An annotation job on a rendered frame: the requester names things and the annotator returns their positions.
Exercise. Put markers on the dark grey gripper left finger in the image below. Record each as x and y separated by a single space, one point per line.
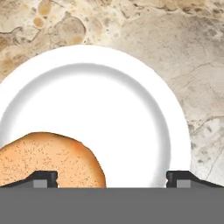
43 178

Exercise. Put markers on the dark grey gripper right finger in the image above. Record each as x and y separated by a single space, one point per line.
180 178

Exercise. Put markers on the round brown pastry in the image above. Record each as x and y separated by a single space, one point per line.
49 160

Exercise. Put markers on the white round plate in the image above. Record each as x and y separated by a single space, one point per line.
116 116

